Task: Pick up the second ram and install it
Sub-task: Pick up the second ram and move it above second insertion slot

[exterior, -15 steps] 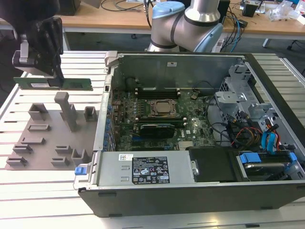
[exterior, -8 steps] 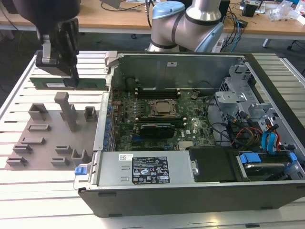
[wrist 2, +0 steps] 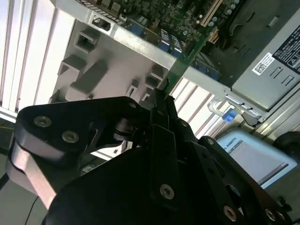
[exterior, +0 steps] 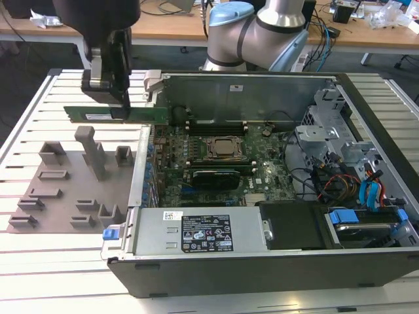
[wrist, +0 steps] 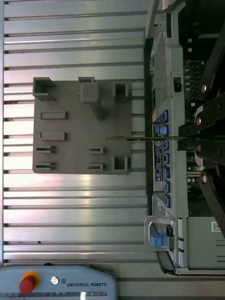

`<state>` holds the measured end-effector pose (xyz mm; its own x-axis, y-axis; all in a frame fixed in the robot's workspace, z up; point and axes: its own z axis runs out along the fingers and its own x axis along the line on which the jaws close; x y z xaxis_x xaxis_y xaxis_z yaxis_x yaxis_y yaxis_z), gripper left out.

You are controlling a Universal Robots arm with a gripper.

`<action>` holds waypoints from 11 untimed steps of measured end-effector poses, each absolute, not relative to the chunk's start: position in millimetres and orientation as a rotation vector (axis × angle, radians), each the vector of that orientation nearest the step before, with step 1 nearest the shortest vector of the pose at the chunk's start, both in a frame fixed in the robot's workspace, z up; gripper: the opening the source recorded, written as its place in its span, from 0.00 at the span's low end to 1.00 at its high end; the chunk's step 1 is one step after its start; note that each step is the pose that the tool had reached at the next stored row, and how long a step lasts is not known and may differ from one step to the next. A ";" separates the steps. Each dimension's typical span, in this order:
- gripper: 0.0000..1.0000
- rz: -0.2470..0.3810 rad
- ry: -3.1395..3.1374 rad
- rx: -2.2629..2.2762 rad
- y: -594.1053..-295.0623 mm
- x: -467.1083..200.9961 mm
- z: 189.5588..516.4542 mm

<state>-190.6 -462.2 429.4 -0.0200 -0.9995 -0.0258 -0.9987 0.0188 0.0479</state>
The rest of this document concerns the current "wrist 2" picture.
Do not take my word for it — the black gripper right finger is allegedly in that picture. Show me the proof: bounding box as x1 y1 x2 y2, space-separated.
165 95 294 225

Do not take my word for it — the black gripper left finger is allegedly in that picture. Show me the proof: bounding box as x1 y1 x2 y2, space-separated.
5 88 177 210

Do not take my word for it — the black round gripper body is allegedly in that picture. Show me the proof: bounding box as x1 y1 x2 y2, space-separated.
44 145 225 225

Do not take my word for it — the green RAM stick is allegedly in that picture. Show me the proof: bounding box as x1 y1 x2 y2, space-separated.
164 35 209 97

